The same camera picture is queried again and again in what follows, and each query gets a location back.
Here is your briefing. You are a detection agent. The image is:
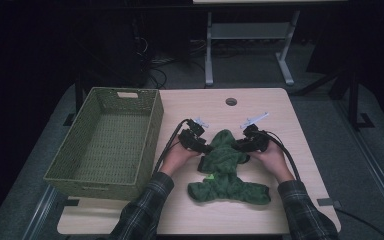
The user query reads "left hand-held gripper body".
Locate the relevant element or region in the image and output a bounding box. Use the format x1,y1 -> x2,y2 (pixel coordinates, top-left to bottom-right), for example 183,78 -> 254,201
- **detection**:
178,116 -> 210,152

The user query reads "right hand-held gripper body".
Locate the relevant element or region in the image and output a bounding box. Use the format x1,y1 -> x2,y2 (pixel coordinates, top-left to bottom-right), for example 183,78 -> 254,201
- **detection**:
239,112 -> 270,153

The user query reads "green fleece garment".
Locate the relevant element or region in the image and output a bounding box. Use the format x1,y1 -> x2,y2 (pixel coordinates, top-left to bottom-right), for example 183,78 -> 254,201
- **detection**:
187,129 -> 272,206

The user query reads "green woven basket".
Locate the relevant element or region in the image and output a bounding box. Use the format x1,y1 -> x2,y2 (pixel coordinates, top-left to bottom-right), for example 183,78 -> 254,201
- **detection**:
43,86 -> 165,202

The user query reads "person's left hand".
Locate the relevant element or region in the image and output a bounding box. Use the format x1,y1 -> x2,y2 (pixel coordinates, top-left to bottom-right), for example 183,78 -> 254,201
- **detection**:
159,141 -> 202,178

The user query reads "person's right hand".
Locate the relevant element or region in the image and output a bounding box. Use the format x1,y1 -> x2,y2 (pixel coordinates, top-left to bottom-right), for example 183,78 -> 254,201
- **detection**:
246,141 -> 296,184

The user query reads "grey tape strip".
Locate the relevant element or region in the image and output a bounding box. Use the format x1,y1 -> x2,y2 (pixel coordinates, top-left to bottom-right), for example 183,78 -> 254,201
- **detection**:
316,198 -> 342,208

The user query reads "black metal stand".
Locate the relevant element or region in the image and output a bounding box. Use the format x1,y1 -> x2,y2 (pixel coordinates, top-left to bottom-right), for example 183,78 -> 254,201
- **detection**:
293,66 -> 375,131

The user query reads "dark cabinet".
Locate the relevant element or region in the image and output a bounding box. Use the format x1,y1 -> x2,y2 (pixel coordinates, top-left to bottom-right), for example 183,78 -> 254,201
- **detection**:
79,13 -> 148,88

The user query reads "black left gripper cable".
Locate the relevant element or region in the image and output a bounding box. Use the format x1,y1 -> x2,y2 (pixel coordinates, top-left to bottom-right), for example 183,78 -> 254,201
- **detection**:
153,118 -> 193,174

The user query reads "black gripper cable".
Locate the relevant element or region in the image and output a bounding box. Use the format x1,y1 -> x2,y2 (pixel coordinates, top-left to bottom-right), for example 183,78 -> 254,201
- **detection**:
265,130 -> 302,182
153,118 -> 193,174

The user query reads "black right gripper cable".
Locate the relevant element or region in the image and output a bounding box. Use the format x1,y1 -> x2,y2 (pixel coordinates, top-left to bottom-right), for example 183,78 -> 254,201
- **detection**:
265,130 -> 302,182

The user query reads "tangle of floor cables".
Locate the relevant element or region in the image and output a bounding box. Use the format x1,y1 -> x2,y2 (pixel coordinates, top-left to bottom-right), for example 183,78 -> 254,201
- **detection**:
136,36 -> 211,90

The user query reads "aluminium rail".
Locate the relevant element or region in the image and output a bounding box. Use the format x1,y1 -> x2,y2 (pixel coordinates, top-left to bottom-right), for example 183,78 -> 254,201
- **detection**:
21,184 -> 59,240
334,99 -> 384,223

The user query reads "black floor cable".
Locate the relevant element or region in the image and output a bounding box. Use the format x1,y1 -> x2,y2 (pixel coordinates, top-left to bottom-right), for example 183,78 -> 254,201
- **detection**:
333,207 -> 384,240

